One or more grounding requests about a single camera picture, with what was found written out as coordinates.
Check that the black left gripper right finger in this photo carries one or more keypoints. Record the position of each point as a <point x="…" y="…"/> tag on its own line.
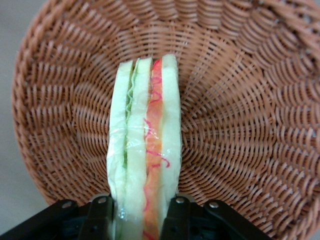
<point x="178" y="220"/>

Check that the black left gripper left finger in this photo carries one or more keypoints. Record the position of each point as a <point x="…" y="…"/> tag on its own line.
<point x="97" y="220"/>

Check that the triangular sandwich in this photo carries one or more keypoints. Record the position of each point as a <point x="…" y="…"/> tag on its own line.
<point x="150" y="140"/>

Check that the round brown wicker basket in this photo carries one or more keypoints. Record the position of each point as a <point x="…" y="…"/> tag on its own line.
<point x="237" y="112"/>

